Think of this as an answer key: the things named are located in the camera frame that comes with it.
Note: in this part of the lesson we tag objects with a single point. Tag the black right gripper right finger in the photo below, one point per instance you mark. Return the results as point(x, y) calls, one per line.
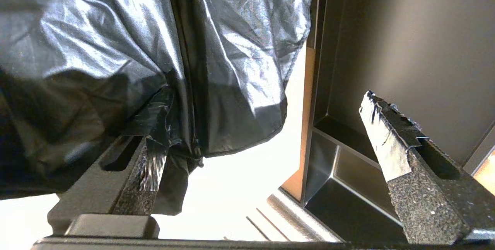
point(433, 203)

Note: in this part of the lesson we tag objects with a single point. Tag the black umbrella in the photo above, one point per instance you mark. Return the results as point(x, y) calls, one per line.
point(116, 41)

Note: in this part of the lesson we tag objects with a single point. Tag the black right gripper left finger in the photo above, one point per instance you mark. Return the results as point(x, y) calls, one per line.
point(96, 188)

